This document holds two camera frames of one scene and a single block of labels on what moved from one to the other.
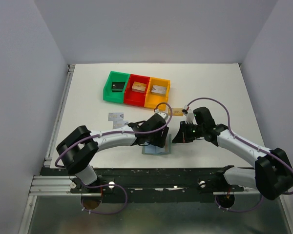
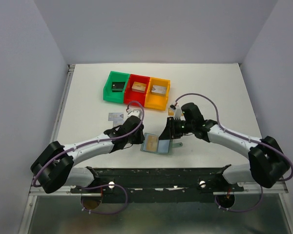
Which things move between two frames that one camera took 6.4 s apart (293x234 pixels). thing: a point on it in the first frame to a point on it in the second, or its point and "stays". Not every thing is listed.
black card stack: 117,87 stays
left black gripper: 160,141 to 140,139
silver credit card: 119,124 stays
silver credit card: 114,116 stays
